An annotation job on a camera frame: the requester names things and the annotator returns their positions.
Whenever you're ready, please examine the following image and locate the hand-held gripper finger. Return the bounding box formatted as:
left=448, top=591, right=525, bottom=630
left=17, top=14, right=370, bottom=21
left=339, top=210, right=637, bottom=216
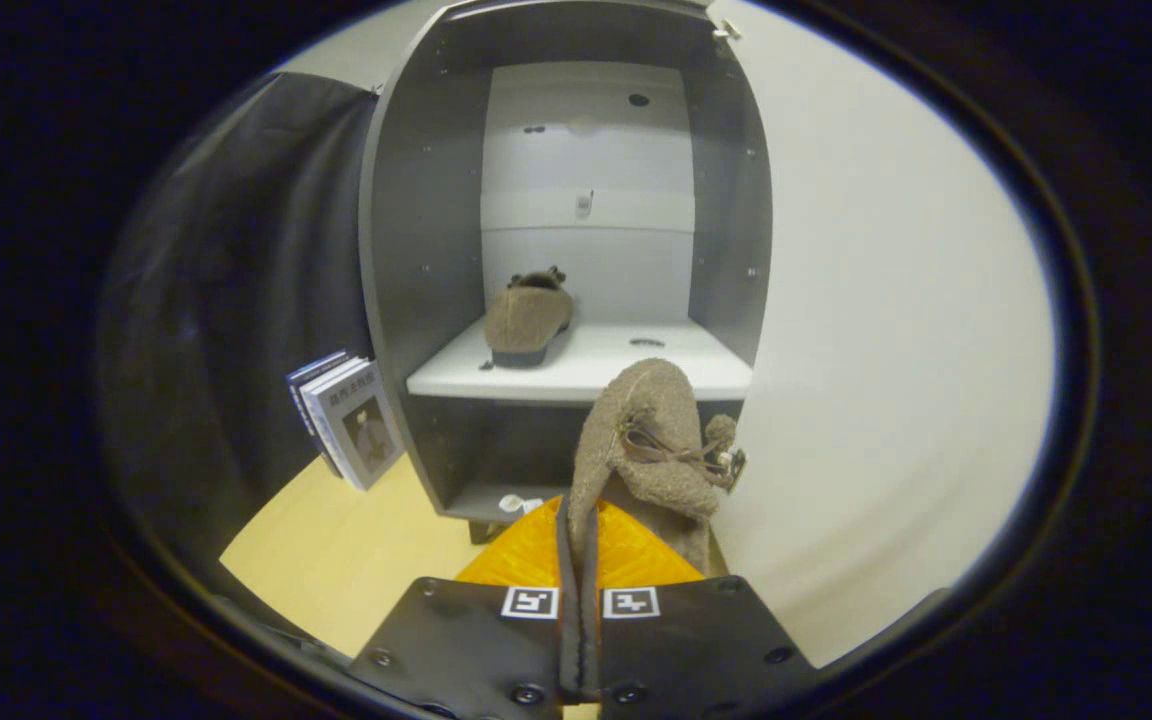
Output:
left=581, top=500, right=819, bottom=720
left=351, top=497, right=582, bottom=720

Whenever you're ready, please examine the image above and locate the brown fuzzy shoe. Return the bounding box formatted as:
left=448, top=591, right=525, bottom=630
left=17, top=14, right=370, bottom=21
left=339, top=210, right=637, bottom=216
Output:
left=482, top=265, right=576, bottom=370
left=566, top=358, right=748, bottom=577

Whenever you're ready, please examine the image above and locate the dark grey shoe cabinet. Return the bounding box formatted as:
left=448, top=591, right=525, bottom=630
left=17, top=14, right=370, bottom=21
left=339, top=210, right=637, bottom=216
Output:
left=358, top=0, right=775, bottom=547

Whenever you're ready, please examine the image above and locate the grey shoe cabinet door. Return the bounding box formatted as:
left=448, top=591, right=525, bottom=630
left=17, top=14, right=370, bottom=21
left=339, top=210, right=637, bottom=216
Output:
left=706, top=0, right=1057, bottom=669

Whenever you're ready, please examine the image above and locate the grey cover book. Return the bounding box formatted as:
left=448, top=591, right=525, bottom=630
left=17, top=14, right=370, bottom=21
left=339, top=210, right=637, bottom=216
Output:
left=308, top=361, right=406, bottom=492

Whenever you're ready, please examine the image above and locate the white cover book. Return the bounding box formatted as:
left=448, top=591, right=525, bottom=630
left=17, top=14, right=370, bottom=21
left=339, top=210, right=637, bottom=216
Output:
left=296, top=355, right=369, bottom=479

